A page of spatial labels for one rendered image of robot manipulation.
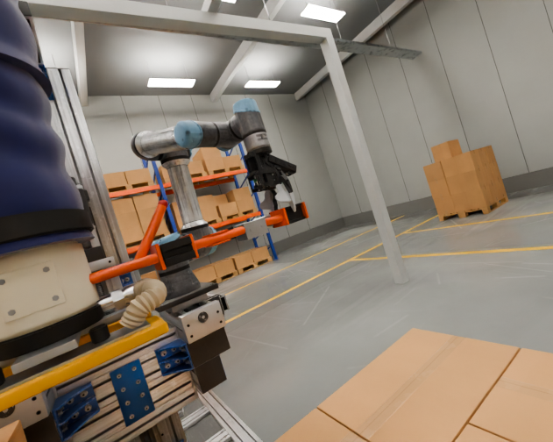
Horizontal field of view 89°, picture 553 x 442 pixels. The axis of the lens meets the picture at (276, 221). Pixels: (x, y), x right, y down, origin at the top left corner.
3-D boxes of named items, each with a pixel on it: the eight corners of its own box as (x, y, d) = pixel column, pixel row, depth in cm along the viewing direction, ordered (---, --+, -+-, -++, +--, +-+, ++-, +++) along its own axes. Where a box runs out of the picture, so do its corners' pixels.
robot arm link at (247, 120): (244, 110, 91) (260, 96, 86) (254, 143, 91) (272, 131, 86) (224, 109, 86) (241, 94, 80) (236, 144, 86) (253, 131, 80)
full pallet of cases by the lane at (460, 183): (489, 213, 583) (464, 132, 582) (439, 221, 668) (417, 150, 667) (508, 201, 649) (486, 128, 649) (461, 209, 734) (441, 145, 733)
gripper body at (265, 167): (252, 196, 86) (239, 158, 86) (274, 189, 91) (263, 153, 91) (265, 188, 79) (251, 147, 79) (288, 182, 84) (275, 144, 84)
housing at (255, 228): (248, 239, 74) (243, 223, 74) (237, 241, 80) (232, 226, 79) (270, 231, 78) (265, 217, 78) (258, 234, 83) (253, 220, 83)
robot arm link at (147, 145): (115, 131, 107) (184, 110, 75) (144, 132, 115) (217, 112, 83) (121, 163, 110) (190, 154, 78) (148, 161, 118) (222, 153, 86)
